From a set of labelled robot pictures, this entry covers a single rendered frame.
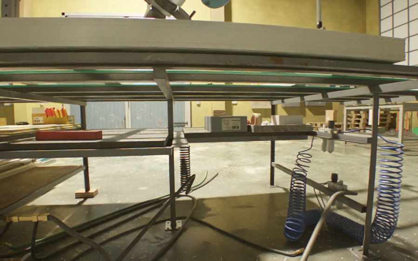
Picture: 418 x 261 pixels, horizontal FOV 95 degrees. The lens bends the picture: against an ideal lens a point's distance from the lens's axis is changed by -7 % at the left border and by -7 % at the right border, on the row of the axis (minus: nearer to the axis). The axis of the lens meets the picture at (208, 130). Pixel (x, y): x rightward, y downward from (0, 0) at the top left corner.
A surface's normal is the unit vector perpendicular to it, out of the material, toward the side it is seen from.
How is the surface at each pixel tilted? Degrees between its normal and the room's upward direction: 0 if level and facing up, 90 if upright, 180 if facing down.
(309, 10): 90
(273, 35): 90
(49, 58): 90
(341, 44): 90
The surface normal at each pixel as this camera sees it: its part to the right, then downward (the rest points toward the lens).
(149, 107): 0.15, 0.07
